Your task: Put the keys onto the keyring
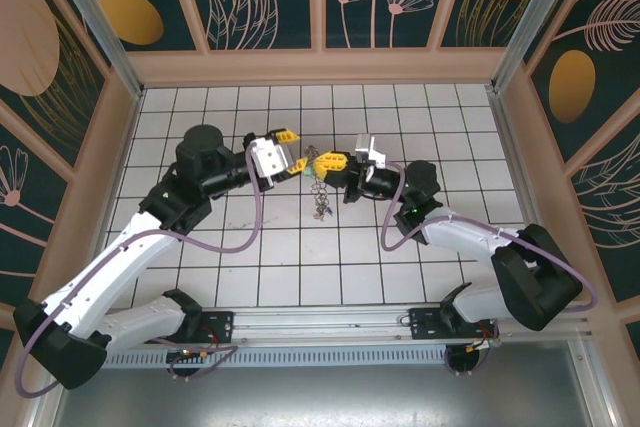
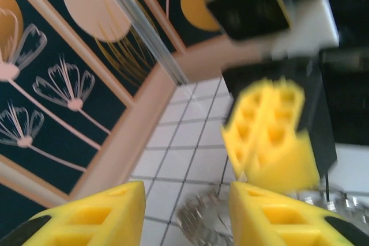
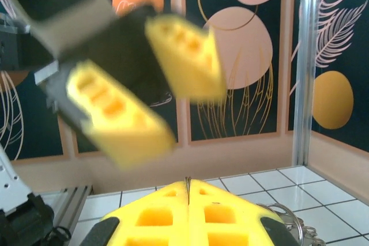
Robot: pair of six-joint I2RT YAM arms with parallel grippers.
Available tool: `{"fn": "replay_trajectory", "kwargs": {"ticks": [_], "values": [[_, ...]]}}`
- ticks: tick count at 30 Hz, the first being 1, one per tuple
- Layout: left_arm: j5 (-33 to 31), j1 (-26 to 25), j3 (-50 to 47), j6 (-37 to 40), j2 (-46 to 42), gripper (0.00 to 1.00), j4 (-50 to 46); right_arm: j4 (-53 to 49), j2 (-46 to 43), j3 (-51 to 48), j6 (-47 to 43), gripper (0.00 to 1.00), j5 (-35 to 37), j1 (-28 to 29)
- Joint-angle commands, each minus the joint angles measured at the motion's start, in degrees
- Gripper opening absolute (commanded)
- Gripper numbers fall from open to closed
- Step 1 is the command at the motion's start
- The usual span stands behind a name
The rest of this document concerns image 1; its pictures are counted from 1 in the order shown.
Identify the aluminium side rail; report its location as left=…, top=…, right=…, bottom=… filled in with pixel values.
left=487, top=89, right=569, bottom=306

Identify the black round cable port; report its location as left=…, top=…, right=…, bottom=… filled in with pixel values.
left=167, top=360, right=201, bottom=382
left=444, top=346, right=476, bottom=378

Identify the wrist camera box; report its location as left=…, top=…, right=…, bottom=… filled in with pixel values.
left=353, top=133, right=387, bottom=169
left=248, top=135, right=297, bottom=184

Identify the orange oval pink fern panel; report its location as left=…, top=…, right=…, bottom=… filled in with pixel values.
left=522, top=0, right=640, bottom=164

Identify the orange oval wall panel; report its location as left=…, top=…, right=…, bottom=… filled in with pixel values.
left=82, top=0, right=199, bottom=53

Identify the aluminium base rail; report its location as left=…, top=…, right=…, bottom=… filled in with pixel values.
left=199, top=307, right=594, bottom=348

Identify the grey sheet metal panel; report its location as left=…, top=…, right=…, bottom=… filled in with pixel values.
left=29, top=366, right=616, bottom=427

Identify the dark teal framed wall panel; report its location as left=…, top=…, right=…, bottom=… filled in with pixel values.
left=0, top=327, right=16, bottom=366

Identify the silver keyring chain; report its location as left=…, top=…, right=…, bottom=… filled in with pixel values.
left=301, top=143, right=335, bottom=224

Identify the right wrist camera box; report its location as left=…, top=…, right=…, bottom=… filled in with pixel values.
left=353, top=133, right=387, bottom=169

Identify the pink leaf outline wall panel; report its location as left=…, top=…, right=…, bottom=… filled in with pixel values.
left=569, top=139, right=640, bottom=304

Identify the aluminium corner post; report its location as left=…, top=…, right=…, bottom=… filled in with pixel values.
left=491, top=0, right=584, bottom=94
left=52, top=0, right=146, bottom=98

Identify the slotted grey cable duct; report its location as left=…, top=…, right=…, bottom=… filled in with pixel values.
left=106, top=348, right=454, bottom=369

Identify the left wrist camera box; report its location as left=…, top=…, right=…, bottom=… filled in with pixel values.
left=248, top=135, right=297, bottom=184

